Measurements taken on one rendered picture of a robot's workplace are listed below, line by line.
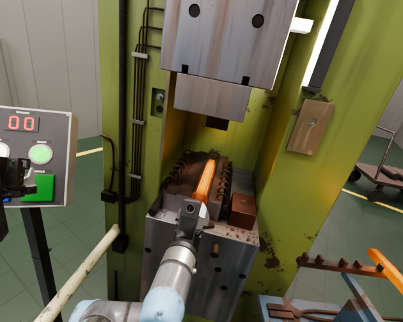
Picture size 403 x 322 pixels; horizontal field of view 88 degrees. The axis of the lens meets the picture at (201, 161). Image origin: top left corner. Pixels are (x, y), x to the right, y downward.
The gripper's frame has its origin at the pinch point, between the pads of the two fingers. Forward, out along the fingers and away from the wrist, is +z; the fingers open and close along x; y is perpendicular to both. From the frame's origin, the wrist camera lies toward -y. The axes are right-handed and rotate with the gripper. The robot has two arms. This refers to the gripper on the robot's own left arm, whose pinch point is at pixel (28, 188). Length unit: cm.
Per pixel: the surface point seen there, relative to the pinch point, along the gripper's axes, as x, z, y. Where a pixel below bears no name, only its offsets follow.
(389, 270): -98, -21, -23
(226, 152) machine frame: -72, 38, 17
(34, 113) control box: 2.4, 5.9, 21.0
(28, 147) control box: 3.1, 5.9, 11.2
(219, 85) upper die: -46, -15, 28
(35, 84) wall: 96, 236, 112
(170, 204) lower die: -37.8, 9.0, -6.2
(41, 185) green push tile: -1.0, 5.1, 0.5
